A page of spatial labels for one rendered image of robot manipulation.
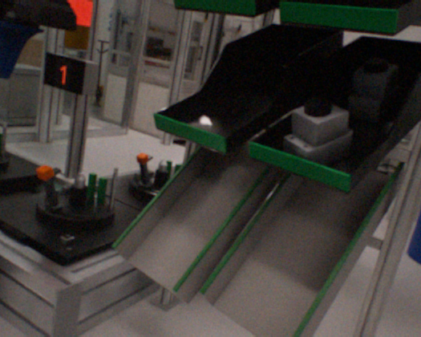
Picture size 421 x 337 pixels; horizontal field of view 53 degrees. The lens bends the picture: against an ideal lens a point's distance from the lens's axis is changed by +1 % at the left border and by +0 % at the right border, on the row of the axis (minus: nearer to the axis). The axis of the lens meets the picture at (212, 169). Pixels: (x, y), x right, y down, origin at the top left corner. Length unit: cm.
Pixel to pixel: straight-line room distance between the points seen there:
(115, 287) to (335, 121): 44
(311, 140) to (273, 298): 21
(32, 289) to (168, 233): 21
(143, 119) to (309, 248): 573
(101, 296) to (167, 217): 16
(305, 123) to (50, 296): 41
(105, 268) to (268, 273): 25
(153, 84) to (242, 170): 548
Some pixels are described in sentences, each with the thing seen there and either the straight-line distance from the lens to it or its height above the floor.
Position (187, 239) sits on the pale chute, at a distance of 62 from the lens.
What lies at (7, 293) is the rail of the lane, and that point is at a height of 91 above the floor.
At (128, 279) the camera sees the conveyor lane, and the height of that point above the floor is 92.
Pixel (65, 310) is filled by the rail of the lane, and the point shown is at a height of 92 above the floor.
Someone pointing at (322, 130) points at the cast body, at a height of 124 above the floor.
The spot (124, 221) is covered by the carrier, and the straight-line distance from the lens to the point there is 82.
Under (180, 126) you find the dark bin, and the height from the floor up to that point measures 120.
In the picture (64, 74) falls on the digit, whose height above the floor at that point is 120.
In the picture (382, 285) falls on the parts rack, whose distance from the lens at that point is 61.
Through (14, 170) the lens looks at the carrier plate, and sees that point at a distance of 105.
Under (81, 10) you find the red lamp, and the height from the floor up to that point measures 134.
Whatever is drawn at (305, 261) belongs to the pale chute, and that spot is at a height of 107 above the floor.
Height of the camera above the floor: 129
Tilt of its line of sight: 14 degrees down
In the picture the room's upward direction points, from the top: 11 degrees clockwise
